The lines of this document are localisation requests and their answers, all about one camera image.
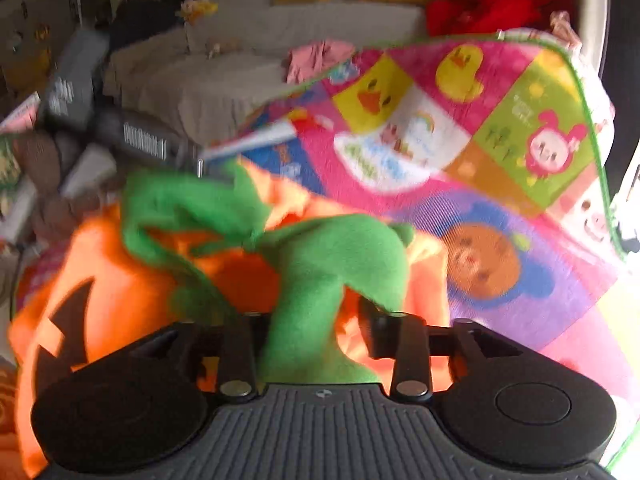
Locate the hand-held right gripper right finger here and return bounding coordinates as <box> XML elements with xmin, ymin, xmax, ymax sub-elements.
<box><xmin>359</xmin><ymin>300</ymin><xmax>521</xmax><ymax>404</ymax></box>

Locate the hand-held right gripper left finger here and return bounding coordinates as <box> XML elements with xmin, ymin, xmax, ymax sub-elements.
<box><xmin>120</xmin><ymin>312</ymin><xmax>271</xmax><ymax>404</ymax></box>

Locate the orange pumpkin costume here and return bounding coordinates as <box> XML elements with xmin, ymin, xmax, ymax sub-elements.
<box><xmin>7</xmin><ymin>157</ymin><xmax>451</xmax><ymax>480</ymax></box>

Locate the person's left hand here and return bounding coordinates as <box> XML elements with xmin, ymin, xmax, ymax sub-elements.
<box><xmin>14</xmin><ymin>129</ymin><xmax>102</xmax><ymax>242</ymax></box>

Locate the white covered sofa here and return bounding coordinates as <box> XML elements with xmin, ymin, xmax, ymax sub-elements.
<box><xmin>102</xmin><ymin>0</ymin><xmax>576</xmax><ymax>146</ymax></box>

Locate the picture book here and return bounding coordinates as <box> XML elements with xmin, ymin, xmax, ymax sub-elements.
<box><xmin>0</xmin><ymin>92</ymin><xmax>42</xmax><ymax>231</ymax></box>

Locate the yellow plush toy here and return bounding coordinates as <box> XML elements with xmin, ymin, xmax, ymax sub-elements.
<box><xmin>177</xmin><ymin>0</ymin><xmax>219</xmax><ymax>26</ymax></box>

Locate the colourful cartoon play mat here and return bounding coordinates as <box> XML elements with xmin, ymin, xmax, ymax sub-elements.
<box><xmin>0</xmin><ymin>27</ymin><xmax>640</xmax><ymax>466</ymax></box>

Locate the pink cloth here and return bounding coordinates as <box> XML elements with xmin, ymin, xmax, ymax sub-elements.
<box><xmin>285</xmin><ymin>40</ymin><xmax>357</xmax><ymax>84</ymax></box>

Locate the floral white pillow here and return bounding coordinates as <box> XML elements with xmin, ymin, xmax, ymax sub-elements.
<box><xmin>570</xmin><ymin>50</ymin><xmax>617</xmax><ymax>161</ymax></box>

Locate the red plush blanket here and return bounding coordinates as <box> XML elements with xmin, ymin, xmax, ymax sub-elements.
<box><xmin>425</xmin><ymin>0</ymin><xmax>573</xmax><ymax>38</ymax></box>

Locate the small beige plush toy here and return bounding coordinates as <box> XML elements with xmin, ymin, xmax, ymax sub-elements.
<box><xmin>549</xmin><ymin>10</ymin><xmax>584</xmax><ymax>52</ymax></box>

